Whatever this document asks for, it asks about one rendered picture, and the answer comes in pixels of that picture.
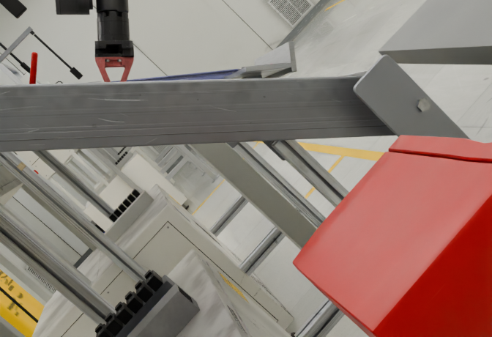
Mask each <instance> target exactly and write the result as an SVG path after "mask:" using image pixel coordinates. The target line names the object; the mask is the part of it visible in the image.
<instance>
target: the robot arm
mask: <svg viewBox="0 0 492 337"><path fill-rule="evenodd" d="M55 2H56V14H57V15H90V14H89V10H93V0H55ZM96 7H97V41H94V43H95V47H94V49H95V61H96V64H97V66H98V69H99V71H100V73H101V76H102V78H103V80H104V82H111V81H110V79H109V77H108V74H107V72H106V70H105V69H106V67H124V72H123V75H122V79H121V81H120V82H126V81H127V78H128V75H129V73H130V69H131V67H132V65H133V61H134V46H133V41H132V40H130V25H129V18H128V12H129V6H128V0H96Z"/></svg>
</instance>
